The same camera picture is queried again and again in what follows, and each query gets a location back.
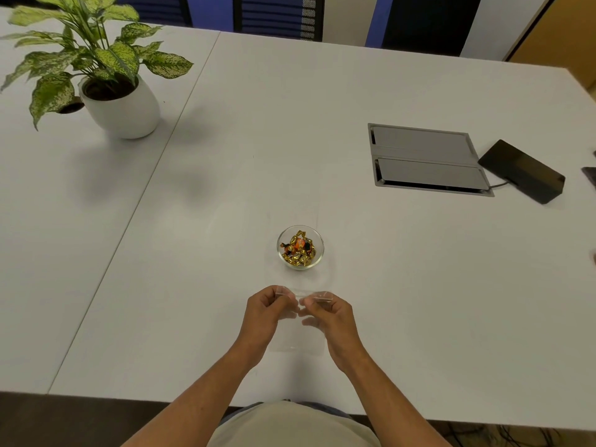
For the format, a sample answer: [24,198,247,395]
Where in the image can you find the person's left hand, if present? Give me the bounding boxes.
[235,285,299,364]

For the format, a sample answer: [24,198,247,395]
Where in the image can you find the person's right hand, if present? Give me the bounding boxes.
[298,291,369,374]

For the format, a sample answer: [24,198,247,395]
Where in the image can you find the clear plastic bag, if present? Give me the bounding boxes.
[268,285,335,357]

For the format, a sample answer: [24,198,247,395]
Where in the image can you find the clear glass bowl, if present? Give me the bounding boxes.
[276,224,325,271]

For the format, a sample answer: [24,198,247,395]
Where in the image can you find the pile of candy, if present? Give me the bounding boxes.
[281,230,318,268]

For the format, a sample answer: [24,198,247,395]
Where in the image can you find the person's left forearm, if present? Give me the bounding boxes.
[120,343,263,447]

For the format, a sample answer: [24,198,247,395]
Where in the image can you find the person's right forearm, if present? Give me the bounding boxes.
[345,357,453,447]

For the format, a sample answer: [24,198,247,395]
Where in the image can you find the person's beige shirt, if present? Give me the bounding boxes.
[206,400,384,447]

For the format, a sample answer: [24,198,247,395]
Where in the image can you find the white table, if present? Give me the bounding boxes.
[0,6,221,396]
[48,31,596,433]

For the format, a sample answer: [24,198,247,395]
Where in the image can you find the black rectangular box device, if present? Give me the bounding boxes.
[477,139,567,205]

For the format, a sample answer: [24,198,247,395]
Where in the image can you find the white plant pot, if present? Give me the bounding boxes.
[78,74,161,140]

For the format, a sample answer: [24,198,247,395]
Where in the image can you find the green speckled leafy plant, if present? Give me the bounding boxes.
[0,0,194,132]

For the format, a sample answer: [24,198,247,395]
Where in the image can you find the dark mesh office chair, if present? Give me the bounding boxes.
[232,0,326,42]

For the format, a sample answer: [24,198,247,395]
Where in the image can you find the black office chair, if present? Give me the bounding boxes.
[381,0,484,58]

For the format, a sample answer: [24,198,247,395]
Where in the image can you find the light wooden cabinet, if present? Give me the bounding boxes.
[506,0,596,90]

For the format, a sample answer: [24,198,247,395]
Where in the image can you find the grey table cable hatch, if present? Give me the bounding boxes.
[367,123,495,198]

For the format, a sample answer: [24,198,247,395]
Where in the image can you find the tangle of black floor cables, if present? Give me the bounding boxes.
[440,419,567,447]

